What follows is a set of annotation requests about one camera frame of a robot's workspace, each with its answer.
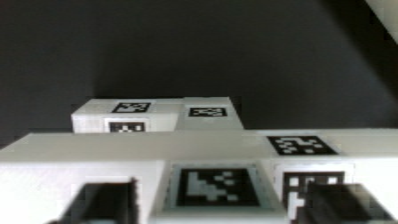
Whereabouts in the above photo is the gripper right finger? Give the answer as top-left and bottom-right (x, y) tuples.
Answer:
(298, 182), (398, 224)

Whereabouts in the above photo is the white chair leg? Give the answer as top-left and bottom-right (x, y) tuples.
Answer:
(71, 98), (183, 133)

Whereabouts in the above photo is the white chair seat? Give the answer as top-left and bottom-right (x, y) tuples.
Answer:
(176, 97), (243, 130)

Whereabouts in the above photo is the white right fence rail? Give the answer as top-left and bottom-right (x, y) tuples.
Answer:
(366, 0), (398, 38)

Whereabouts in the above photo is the white leg with marker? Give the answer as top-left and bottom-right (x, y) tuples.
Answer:
(147, 161), (289, 224)

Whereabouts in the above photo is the white chair back frame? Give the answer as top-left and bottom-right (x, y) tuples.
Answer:
(0, 129), (398, 224)

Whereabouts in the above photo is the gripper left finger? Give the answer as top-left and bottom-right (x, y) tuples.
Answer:
(48, 179), (138, 224)

